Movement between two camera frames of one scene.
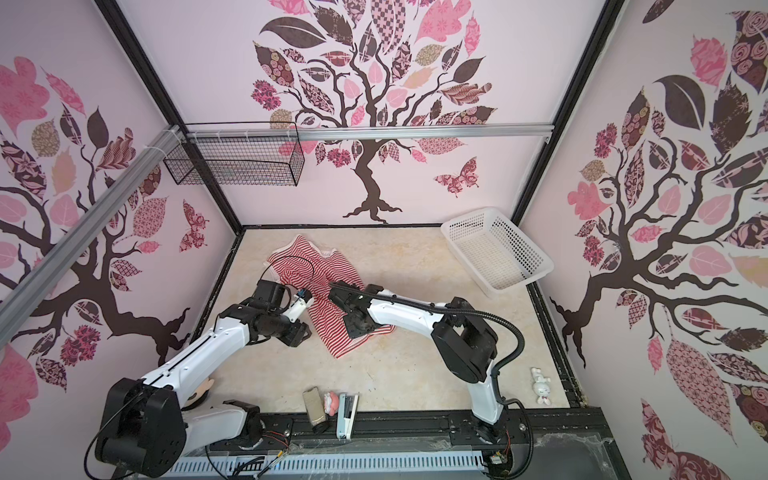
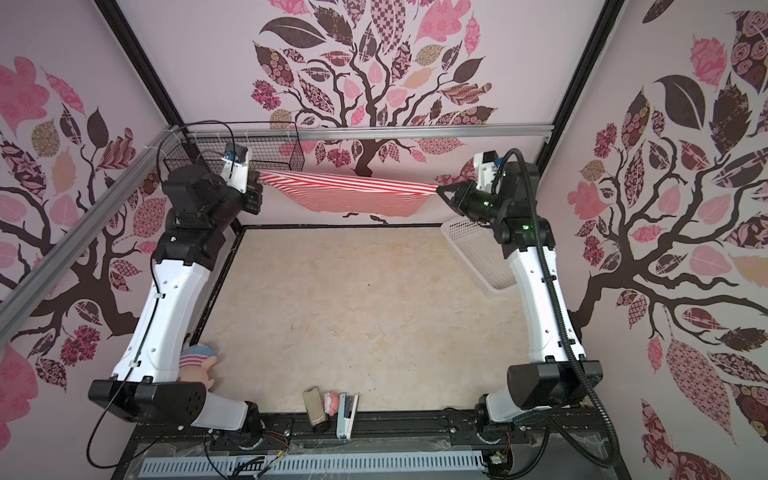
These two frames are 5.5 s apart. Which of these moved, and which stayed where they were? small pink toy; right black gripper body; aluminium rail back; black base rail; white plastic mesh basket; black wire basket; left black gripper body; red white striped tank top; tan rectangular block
Moved: red white striped tank top; right black gripper body; left black gripper body
Stayed: small pink toy; black wire basket; aluminium rail back; white plastic mesh basket; black base rail; tan rectangular block
